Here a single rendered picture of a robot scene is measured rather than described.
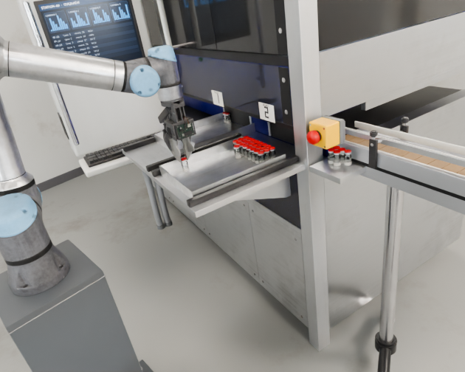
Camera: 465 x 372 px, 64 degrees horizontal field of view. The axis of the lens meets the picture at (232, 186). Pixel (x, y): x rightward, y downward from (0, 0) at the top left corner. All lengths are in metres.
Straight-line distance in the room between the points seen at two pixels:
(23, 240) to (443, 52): 1.49
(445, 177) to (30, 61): 0.99
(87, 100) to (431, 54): 1.44
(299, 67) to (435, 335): 1.28
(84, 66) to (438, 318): 1.71
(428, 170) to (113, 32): 1.43
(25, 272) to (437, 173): 1.06
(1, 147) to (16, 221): 0.21
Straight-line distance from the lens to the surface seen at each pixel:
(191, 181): 1.20
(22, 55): 0.96
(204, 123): 1.71
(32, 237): 1.06
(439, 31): 1.59
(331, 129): 1.10
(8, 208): 1.06
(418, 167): 1.08
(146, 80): 0.97
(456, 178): 1.03
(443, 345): 1.87
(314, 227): 1.34
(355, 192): 1.43
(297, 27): 1.10
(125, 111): 1.94
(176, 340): 1.91
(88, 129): 1.92
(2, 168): 1.14
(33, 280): 1.10
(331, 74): 1.19
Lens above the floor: 1.40
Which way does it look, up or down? 27 degrees down
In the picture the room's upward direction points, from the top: 9 degrees counter-clockwise
